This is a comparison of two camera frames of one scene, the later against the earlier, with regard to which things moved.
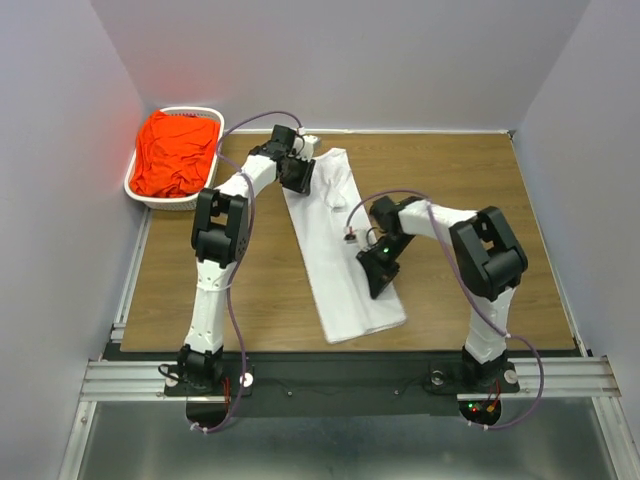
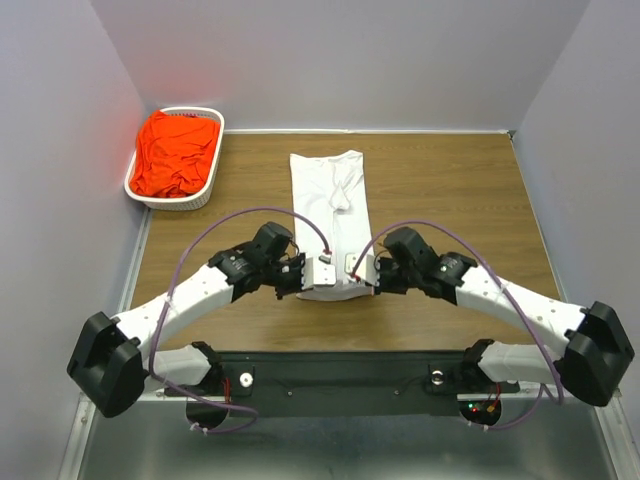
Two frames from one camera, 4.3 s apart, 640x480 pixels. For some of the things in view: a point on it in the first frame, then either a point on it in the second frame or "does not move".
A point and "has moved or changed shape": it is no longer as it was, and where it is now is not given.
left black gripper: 303,185 -> 298,261
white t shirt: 321,219 has moved or changed shape
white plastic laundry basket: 182,203 does not move
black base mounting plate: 336,383 does not move
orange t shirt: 174,155 does not move
